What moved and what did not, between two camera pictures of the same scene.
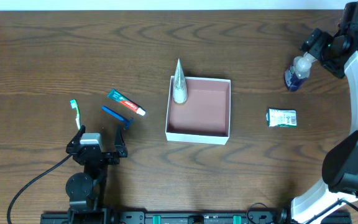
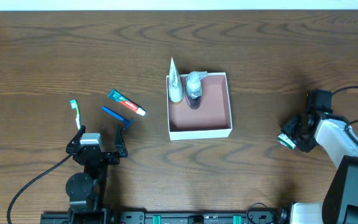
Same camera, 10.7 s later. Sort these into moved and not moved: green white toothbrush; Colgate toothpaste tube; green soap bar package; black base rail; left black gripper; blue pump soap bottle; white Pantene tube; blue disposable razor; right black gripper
Moved: right black gripper; blue pump soap bottle; white Pantene tube; green soap bar package
Not moved: green white toothbrush; black base rail; blue disposable razor; left black gripper; Colgate toothpaste tube
